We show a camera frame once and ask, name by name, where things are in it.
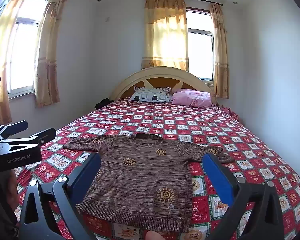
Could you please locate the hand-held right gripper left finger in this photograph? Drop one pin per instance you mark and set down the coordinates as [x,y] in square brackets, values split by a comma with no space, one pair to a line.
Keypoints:
[86,177]

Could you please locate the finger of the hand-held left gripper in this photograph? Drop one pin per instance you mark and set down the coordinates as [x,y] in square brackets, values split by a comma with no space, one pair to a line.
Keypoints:
[40,136]
[15,127]

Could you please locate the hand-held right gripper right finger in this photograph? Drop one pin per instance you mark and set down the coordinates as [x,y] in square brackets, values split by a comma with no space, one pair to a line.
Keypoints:
[221,177]

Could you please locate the brown knitted sweater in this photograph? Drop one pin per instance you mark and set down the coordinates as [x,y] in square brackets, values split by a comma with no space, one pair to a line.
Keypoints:
[140,180]

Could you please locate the person's right hand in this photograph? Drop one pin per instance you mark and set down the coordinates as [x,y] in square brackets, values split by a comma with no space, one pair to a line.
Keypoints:
[153,236]

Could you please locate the pink frilled cloth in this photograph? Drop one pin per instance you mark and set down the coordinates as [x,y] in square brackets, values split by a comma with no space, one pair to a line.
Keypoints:
[230,112]

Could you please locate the yellow patterned curtain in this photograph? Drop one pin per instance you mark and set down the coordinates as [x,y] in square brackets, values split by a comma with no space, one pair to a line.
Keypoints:
[162,30]
[47,67]
[221,55]
[0,42]

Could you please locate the black cloth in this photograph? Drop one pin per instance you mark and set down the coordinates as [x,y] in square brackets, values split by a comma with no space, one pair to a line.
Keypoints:
[103,103]

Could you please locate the large side window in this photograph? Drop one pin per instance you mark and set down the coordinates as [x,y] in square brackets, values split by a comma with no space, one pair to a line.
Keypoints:
[25,50]

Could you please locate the red checkered printed bed sheet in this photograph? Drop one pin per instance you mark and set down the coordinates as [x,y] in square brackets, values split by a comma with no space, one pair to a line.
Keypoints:
[165,122]

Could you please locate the pink pillow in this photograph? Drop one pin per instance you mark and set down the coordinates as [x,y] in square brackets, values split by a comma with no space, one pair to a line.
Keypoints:
[192,97]

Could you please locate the white patterned pillow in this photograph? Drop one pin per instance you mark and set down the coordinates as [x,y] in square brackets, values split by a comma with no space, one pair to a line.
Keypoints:
[150,95]

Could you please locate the cream arched bed headboard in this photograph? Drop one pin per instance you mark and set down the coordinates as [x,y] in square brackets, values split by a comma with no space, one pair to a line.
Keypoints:
[162,72]

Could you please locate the window behind headboard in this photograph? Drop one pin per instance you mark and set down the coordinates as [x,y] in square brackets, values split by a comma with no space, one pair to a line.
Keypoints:
[200,52]

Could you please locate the long black curtain rod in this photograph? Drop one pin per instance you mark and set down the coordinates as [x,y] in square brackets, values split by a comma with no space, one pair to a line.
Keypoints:
[197,0]

